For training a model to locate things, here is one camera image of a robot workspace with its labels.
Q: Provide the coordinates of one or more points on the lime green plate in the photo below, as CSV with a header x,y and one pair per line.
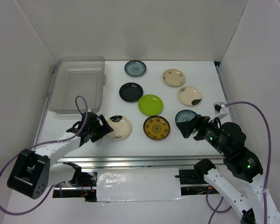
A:
x,y
150,105

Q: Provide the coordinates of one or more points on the cream plate with black patch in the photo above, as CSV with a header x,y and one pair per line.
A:
x,y
121,126

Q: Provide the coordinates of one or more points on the black glossy plate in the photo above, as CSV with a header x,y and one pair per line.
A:
x,y
131,92

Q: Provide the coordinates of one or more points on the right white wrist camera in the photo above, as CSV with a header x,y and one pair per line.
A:
x,y
221,111

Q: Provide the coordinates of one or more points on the cream plate with floral marks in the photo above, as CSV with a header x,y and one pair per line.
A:
x,y
173,77

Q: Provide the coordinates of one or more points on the blue floral plate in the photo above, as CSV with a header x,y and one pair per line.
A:
x,y
135,68
184,116

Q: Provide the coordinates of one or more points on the aluminium rail frame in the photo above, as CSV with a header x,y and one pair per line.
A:
x,y
137,150

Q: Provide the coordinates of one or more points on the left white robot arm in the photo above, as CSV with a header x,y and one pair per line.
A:
x,y
35,170

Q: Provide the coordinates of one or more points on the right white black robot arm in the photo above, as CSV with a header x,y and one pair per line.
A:
x,y
256,206

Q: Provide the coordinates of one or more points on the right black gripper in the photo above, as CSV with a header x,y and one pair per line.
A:
x,y
199,121

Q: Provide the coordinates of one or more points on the blue floral plate far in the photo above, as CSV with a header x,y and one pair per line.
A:
x,y
135,68

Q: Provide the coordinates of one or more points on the white cover sheet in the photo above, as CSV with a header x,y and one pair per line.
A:
x,y
143,184

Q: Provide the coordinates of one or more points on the cream plate black patch right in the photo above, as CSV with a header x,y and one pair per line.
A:
x,y
189,96

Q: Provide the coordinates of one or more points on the clear plastic bin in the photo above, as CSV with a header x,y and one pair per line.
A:
x,y
77,76

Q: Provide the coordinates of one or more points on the blue floral plate near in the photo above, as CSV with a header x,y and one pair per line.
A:
x,y
184,116

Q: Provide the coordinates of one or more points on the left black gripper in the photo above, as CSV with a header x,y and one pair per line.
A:
x,y
104,129

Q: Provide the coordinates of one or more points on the yellow patterned plate brown rim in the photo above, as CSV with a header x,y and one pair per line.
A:
x,y
156,127

